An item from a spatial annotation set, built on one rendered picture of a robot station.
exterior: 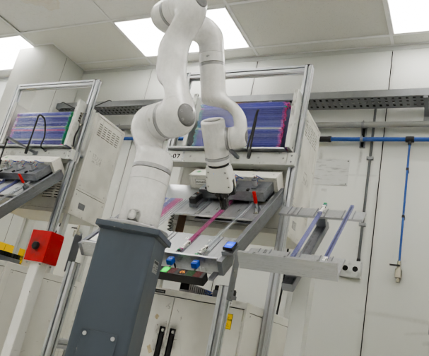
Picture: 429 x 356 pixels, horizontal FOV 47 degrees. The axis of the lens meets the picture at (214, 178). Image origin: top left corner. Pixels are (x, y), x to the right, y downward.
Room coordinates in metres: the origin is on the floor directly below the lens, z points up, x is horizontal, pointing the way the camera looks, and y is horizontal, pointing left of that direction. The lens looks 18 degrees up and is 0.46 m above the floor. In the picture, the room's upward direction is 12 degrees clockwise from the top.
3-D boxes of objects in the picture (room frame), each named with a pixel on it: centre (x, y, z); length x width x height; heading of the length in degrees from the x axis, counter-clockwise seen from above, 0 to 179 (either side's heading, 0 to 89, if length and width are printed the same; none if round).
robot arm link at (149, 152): (1.45, 0.21, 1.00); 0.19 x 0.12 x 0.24; 43
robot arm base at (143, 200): (1.43, 0.19, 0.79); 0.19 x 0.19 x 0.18
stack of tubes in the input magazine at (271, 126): (2.40, -0.09, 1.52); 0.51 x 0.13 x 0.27; 61
